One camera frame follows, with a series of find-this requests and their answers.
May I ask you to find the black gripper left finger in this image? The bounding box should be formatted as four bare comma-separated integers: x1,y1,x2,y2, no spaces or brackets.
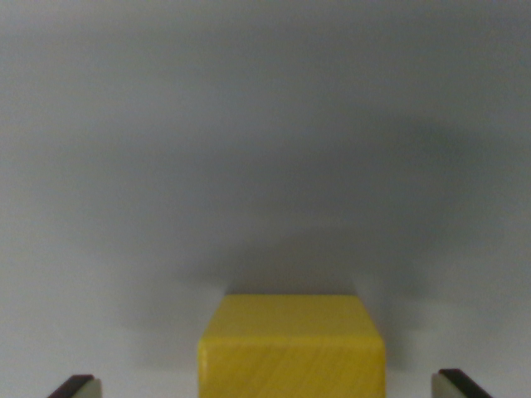
47,374,102,398

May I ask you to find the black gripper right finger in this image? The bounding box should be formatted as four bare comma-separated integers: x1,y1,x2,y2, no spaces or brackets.
431,368,494,398

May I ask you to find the yellow wooden cube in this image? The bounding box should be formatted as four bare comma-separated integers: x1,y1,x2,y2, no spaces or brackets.
197,294,386,398

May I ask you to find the grey plastic bin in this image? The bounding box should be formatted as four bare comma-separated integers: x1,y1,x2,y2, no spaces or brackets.
0,0,531,398

